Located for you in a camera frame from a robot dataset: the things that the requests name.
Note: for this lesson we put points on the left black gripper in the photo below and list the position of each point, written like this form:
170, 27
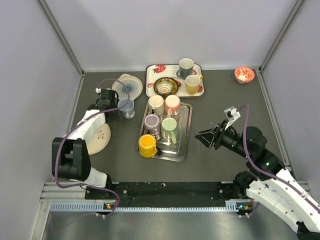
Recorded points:
115, 118

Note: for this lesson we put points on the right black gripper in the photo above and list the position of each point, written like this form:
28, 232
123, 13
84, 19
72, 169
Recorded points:
215, 135

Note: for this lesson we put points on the light blue mug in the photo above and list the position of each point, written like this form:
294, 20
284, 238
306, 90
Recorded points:
126, 106

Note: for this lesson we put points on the green mug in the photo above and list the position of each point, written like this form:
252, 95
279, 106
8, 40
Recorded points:
169, 129

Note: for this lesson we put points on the yellow mug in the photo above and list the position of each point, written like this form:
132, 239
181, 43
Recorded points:
147, 146

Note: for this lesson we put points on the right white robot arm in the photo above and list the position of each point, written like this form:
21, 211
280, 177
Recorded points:
268, 180

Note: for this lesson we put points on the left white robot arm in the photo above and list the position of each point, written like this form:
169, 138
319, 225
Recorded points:
70, 154

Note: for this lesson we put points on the cream mug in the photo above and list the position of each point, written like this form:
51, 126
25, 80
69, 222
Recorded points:
156, 105

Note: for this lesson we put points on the pink mug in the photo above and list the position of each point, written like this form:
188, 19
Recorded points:
172, 105

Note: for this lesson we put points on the purple mug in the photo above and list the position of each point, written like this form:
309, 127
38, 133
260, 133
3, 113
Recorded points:
152, 125

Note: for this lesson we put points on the mustard mug on tray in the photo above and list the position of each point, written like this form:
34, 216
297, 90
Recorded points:
192, 83

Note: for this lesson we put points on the grey-blue mug on tray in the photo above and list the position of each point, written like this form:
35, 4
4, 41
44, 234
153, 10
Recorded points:
185, 68

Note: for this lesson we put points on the steel tray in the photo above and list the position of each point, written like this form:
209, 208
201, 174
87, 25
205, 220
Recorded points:
175, 151

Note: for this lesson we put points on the pink cream plate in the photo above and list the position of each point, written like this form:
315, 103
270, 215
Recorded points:
99, 140

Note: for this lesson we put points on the strawberry pattern tray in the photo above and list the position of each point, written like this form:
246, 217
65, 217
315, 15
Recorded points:
157, 71

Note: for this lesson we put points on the dark patterned small bowl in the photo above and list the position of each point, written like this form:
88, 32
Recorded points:
165, 86

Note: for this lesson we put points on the red patterned bowl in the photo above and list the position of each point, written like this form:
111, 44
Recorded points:
244, 74

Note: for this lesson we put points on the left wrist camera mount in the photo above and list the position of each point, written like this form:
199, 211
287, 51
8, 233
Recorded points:
98, 90

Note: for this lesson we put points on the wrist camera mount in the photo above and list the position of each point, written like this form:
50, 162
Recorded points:
232, 115
98, 90

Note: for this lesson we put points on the translucent blue-ring plate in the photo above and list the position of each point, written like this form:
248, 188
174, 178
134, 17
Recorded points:
132, 86

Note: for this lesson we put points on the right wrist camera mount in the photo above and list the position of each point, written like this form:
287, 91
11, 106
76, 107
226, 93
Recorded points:
232, 115

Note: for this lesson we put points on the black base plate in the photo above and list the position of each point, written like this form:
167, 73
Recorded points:
176, 194

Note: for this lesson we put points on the grey cable duct rail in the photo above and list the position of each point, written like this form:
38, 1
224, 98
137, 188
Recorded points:
102, 207

